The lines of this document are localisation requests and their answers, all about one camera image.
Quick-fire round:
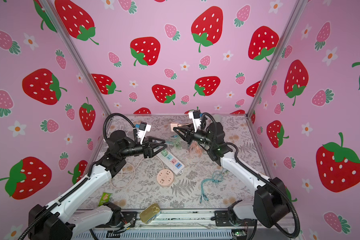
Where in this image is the white multicolour power strip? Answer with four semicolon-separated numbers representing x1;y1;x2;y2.
156;149;185;175

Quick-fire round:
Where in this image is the green snack packet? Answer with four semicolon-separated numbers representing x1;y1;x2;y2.
98;192;112;207

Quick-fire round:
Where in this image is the light green charger plug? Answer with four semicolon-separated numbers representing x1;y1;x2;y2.
161;150;168;157

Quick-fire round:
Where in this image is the pink charger plug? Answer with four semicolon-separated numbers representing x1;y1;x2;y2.
170;123;182;132

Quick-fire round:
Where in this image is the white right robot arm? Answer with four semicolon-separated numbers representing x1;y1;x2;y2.
173;123;301;239

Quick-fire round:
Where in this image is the silver aluminium corner post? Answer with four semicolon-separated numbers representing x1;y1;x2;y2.
40;0;111;115
247;0;308;120

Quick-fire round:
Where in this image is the pink charging cable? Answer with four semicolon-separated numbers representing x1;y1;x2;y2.
179;124;205;157

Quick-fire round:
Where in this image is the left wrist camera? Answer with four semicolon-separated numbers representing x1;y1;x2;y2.
135;122;152;144

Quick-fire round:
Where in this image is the silver aluminium corner post left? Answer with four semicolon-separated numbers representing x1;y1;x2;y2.
40;0;111;115

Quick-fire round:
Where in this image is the round pink power socket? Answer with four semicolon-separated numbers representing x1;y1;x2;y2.
157;169;175;188

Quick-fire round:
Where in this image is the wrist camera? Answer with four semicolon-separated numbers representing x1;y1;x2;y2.
135;122;152;144
188;110;202;132

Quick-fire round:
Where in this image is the gold sardine tin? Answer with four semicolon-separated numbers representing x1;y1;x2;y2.
140;203;161;224

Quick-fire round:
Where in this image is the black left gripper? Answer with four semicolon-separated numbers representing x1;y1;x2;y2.
119;137;166;161

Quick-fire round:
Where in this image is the silver aluminium corner post right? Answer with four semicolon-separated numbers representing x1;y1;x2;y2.
247;0;308;120

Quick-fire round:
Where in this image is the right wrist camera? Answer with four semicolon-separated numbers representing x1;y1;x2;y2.
188;110;202;132

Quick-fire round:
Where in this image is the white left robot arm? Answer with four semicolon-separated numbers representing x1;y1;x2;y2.
19;130;167;240

